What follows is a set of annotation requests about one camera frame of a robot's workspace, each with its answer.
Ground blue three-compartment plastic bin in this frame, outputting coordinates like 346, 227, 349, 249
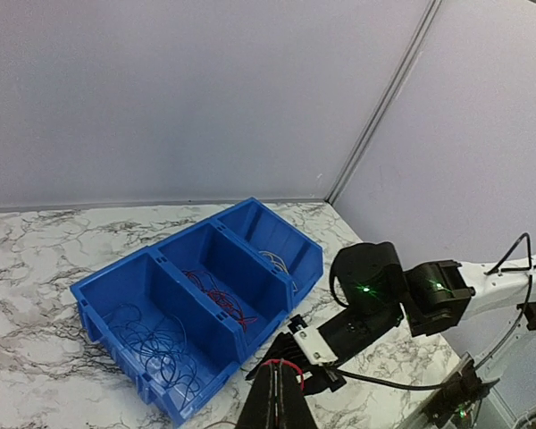
71, 198, 323, 426

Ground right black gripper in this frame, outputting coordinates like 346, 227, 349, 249
246, 332, 347, 396

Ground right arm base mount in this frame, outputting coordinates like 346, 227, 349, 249
421, 353, 499, 428

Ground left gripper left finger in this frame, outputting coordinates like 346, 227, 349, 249
236, 362, 276, 429

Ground red wire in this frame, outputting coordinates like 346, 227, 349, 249
180, 267, 307, 429

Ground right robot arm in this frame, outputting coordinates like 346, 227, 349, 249
238, 242, 536, 428

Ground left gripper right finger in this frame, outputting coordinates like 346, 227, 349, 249
275, 362, 317, 429

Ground right aluminium frame post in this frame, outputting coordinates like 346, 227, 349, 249
324, 0, 445, 206

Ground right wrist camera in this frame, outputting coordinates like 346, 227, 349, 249
289, 315, 339, 367

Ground blue wire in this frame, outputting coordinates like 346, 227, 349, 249
102, 303, 202, 410

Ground yellow wire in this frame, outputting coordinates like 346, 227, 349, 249
258, 249, 298, 294

